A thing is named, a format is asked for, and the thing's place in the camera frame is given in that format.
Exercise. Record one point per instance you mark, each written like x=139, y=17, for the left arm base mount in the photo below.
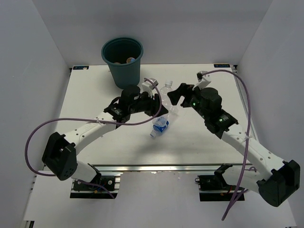
x=91, y=183

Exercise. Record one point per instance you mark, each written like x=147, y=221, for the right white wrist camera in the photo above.
x=203, y=79

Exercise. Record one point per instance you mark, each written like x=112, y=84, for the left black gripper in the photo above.
x=154, y=106

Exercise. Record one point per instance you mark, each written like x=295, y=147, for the blue label crushed bottle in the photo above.
x=162, y=123

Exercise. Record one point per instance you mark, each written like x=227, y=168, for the dark green plastic bin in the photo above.
x=118, y=50

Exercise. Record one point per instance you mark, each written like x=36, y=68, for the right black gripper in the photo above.
x=184, y=89

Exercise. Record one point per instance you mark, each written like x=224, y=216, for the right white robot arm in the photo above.
x=275, y=180

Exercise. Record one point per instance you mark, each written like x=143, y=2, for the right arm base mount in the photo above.
x=213, y=188

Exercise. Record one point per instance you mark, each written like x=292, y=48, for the blue table label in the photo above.
x=221, y=65
x=80, y=67

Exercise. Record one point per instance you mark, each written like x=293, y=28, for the left blue table label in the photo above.
x=80, y=67

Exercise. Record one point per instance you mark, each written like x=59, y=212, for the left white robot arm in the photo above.
x=61, y=151

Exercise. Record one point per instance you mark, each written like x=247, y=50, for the clear plastic bottle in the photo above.
x=166, y=100

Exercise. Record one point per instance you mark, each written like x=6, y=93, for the right blue table label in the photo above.
x=221, y=65

